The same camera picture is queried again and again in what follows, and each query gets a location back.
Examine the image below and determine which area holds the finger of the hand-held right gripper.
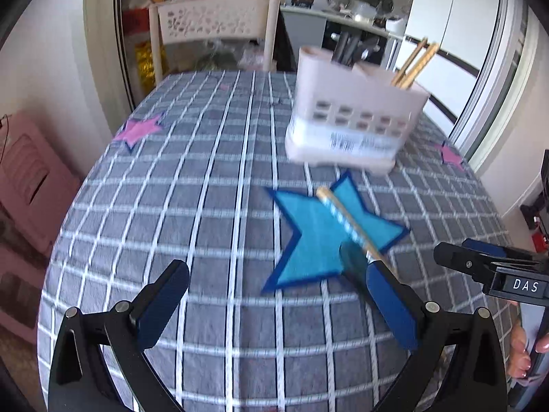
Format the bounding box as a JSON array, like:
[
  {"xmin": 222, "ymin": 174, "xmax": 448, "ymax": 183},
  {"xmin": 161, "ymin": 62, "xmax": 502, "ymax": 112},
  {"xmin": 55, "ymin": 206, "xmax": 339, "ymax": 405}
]
[
  {"xmin": 462, "ymin": 238, "xmax": 549, "ymax": 267},
  {"xmin": 433, "ymin": 242, "xmax": 500, "ymax": 285}
]

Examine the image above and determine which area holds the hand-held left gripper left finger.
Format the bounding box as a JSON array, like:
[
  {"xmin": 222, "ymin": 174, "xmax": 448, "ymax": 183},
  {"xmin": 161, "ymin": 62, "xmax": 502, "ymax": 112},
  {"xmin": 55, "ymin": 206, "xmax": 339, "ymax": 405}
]
[{"xmin": 48, "ymin": 260, "xmax": 190, "ymax": 412}]

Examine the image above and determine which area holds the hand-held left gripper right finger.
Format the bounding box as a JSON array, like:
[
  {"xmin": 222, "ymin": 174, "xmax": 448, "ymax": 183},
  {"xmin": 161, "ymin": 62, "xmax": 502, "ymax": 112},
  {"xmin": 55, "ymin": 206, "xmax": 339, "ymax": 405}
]
[{"xmin": 365, "ymin": 262, "xmax": 509, "ymax": 412}]

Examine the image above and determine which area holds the blue patterned bamboo chopstick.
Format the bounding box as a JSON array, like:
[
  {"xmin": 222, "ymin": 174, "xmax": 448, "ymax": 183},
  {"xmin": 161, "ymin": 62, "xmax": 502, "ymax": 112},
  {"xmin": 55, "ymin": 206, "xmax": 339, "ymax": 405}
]
[{"xmin": 316, "ymin": 187, "xmax": 397, "ymax": 277}]

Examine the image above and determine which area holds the beige plastic utensil holder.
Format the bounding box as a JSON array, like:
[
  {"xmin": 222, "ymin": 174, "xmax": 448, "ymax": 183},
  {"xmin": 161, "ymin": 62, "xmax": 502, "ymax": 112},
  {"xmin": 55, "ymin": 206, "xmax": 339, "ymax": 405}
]
[{"xmin": 285, "ymin": 46, "xmax": 430, "ymax": 176}]

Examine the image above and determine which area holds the person's right hand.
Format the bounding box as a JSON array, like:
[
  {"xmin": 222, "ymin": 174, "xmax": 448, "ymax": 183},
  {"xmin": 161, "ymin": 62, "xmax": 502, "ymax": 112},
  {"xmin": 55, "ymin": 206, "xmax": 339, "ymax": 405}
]
[{"xmin": 510, "ymin": 324, "xmax": 549, "ymax": 380}]

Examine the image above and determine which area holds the red and black object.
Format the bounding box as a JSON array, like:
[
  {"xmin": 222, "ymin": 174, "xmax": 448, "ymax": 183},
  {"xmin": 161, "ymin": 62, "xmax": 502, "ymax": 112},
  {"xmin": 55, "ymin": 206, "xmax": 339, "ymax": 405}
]
[{"xmin": 520, "ymin": 193, "xmax": 549, "ymax": 250}]

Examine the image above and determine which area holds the grey checked star tablecloth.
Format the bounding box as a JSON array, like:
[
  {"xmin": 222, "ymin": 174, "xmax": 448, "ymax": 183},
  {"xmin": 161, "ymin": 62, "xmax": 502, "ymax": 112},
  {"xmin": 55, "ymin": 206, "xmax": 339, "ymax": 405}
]
[{"xmin": 38, "ymin": 70, "xmax": 515, "ymax": 412}]

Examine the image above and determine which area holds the pink plastic stool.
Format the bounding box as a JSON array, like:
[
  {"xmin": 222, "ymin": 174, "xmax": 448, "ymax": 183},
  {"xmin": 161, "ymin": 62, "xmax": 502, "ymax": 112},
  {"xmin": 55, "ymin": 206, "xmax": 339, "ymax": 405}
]
[
  {"xmin": 0, "ymin": 240, "xmax": 48, "ymax": 353},
  {"xmin": 0, "ymin": 112, "xmax": 82, "ymax": 258}
]

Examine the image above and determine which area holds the white refrigerator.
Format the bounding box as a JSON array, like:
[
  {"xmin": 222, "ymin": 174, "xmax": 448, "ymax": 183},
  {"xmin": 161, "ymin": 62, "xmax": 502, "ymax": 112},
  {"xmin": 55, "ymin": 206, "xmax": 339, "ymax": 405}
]
[{"xmin": 403, "ymin": 0, "xmax": 507, "ymax": 79}]

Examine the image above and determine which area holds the gold foil bag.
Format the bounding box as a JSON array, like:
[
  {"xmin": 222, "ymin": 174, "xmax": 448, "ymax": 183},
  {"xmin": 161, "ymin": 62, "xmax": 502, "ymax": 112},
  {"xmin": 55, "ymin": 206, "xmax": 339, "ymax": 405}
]
[{"xmin": 135, "ymin": 43, "xmax": 168, "ymax": 89}]

